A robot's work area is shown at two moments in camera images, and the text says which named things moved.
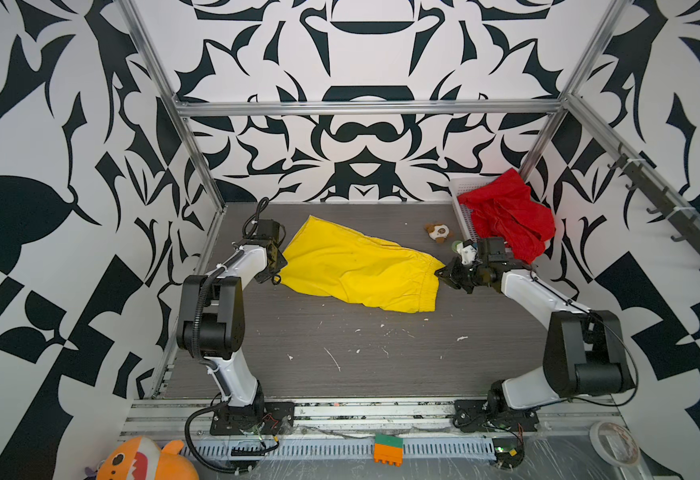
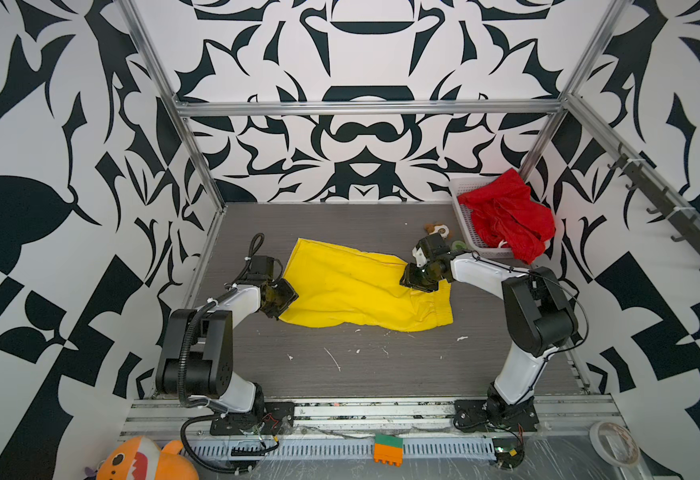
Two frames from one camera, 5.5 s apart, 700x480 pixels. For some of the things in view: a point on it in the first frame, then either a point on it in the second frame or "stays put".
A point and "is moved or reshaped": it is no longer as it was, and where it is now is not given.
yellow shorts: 327,260 is moved or reshaped
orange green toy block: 388,449 stays put
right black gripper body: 478,275 -> 422,277
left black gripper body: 281,262 -> 282,295
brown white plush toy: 438,232 stays put
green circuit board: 509,452 stays put
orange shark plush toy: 142,458 stays put
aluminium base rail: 369,417 stays put
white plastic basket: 463,212 stays put
